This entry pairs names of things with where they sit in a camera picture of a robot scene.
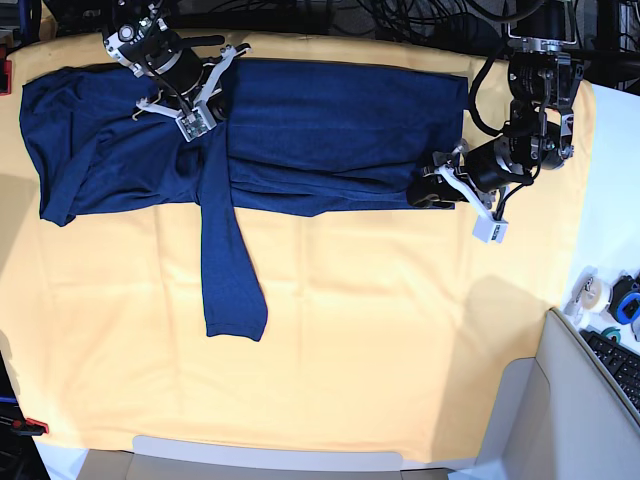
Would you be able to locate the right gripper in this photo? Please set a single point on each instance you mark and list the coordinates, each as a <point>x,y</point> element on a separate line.
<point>185,79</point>

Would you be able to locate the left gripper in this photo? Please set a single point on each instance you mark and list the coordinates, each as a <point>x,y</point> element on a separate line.
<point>457,176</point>

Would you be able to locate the blue long-sleeve shirt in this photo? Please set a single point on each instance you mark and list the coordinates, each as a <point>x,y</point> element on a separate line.
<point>300,138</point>

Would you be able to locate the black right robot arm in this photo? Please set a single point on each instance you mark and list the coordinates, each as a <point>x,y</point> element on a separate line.
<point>135,29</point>

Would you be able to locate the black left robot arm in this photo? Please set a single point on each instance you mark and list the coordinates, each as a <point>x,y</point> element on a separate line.
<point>543,80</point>

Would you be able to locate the yellow table cloth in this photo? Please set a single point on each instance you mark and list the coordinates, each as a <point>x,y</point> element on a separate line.
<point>388,331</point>

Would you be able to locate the white tape dispenser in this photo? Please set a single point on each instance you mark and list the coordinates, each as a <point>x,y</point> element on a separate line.
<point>590,297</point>

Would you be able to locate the red clamp top left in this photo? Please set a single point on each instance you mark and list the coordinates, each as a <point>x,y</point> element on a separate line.
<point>5,72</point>

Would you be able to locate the red clamp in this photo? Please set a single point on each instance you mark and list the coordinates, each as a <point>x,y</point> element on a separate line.
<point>5,72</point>
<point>29,427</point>

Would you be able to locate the blue black tape roll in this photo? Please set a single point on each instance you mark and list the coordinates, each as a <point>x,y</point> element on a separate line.
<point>624,300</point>

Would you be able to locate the small teal tape roll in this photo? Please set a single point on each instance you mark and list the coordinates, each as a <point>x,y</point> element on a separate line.
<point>613,334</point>

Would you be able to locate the black keyboard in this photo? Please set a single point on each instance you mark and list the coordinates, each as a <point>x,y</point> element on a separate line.
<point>620,362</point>

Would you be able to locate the red clamp bottom left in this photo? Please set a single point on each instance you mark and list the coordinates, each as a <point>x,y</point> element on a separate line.
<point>29,427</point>

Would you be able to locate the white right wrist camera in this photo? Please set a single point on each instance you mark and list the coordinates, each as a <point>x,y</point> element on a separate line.
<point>196,123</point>

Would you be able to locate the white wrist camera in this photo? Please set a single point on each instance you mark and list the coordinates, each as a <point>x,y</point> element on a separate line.
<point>196,123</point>
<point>489,230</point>

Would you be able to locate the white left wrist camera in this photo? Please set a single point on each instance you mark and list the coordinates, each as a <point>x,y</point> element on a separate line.
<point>489,230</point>

